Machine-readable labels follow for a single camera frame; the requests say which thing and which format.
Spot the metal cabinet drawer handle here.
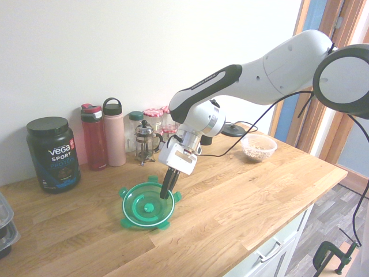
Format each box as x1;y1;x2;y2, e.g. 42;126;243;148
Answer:
255;238;282;262

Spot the green round container lid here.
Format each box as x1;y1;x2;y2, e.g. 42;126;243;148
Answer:
119;175;183;231

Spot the pink insulated bottle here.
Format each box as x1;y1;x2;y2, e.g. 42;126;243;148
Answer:
102;97;127;167

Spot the wooden door frame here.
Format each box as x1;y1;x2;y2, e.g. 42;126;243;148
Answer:
269;0;369;174

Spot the red plastic water bottle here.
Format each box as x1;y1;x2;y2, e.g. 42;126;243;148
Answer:
80;103;109;171

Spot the black Vega protein tub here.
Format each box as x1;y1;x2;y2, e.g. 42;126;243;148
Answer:
25;116;82;194

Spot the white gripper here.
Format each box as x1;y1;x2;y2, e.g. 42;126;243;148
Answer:
157;143;199;200

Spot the jam jar red checked lid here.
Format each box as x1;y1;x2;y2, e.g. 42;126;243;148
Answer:
143;108;164;145
160;106;181;142

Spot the glass jar green lid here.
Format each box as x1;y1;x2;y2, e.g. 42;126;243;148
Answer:
128;111;145;154

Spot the glass French press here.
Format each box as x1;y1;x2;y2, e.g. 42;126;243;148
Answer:
134;120;164;167

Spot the clear plastic food container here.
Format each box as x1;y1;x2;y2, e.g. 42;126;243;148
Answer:
240;133;278;164

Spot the black round kettle base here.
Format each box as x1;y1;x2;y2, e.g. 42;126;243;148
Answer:
221;121;250;137

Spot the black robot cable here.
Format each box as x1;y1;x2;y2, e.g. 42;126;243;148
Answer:
198;42;369;249

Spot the white kitchen cabinet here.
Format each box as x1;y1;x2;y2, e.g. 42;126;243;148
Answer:
230;201;315;277

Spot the green metal clamp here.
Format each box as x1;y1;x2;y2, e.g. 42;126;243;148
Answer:
312;241;360;275

